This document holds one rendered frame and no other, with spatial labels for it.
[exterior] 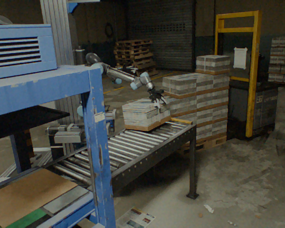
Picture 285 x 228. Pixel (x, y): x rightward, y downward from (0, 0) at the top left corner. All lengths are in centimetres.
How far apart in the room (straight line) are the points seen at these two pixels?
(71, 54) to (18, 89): 184
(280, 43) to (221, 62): 430
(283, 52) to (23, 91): 736
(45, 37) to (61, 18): 157
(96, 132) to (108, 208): 45
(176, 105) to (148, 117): 109
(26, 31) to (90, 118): 46
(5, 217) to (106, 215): 53
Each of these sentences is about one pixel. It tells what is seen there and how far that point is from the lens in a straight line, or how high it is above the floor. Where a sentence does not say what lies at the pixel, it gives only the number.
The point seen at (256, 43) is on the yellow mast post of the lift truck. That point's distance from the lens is 398.
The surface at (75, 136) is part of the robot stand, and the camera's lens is 273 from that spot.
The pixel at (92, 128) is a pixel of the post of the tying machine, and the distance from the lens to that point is 131.
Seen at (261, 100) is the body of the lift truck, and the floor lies 61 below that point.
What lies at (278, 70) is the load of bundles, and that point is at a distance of 805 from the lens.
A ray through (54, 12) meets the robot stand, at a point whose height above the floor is 190.
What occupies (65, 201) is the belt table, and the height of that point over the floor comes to 80.
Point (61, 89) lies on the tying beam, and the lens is 115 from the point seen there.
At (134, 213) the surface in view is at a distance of 276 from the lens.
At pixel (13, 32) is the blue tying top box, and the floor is 172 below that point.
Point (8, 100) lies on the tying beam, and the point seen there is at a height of 149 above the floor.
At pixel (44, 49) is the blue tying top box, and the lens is 130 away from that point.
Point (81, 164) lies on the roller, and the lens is 202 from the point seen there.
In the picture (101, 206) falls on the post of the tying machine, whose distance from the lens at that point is 151.
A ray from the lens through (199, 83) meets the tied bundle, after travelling 360.
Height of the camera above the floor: 171
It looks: 18 degrees down
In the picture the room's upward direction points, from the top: 3 degrees counter-clockwise
